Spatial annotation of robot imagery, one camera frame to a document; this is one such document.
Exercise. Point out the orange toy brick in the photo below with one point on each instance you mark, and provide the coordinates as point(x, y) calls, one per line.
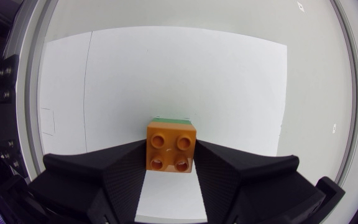
point(170, 147)

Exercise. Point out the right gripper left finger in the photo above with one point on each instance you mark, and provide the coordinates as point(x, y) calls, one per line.
point(110, 180)

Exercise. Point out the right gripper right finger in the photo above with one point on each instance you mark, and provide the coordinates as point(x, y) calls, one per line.
point(244, 183)

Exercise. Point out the green toy brick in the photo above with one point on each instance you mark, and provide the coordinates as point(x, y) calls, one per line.
point(172, 120)

